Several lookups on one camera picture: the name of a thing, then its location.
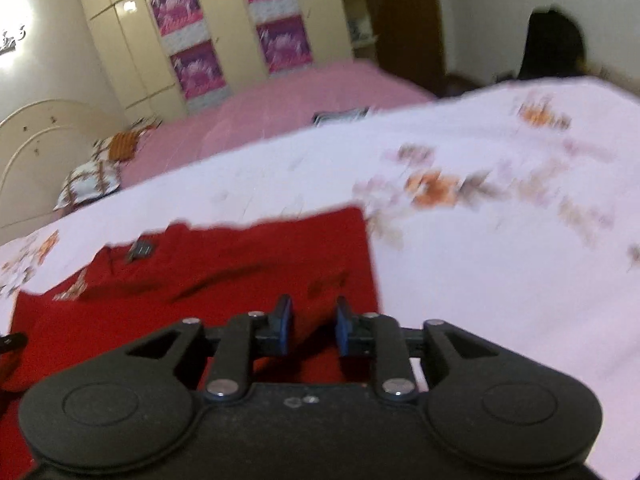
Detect cream headboard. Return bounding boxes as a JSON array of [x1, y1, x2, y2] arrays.
[[0, 99, 128, 231]]

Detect pink bedspread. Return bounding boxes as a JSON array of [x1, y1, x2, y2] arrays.
[[120, 58, 436, 186]]

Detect brown wooden door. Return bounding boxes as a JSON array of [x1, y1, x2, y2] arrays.
[[357, 0, 446, 96]]

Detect wall lamp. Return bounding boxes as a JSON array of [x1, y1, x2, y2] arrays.
[[0, 25, 28, 56]]

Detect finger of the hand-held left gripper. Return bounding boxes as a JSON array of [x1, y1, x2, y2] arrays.
[[0, 332, 28, 356]]

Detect red garment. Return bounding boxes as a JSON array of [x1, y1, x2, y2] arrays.
[[0, 206, 383, 480]]

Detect orange striped pillow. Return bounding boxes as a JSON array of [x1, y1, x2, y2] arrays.
[[92, 127, 156, 163]]

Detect white floral bedsheet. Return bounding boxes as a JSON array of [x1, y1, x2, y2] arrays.
[[0, 77, 640, 480]]

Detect cream wardrobe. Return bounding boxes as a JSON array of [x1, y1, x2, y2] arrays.
[[70, 0, 356, 121]]

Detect black backpack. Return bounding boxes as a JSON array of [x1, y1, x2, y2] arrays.
[[517, 7, 586, 81]]

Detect dark striped folded cloth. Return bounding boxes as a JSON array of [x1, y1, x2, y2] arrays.
[[312, 107, 371, 127]]

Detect cream corner shelf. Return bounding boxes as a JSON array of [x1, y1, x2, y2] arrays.
[[334, 0, 376, 58]]

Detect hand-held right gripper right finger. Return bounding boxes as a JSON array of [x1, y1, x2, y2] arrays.
[[334, 296, 501, 403]]

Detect white patterned pillow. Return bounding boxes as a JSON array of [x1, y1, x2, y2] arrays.
[[54, 160, 122, 211]]

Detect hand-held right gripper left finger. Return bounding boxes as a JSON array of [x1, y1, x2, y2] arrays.
[[125, 294, 296, 403]]

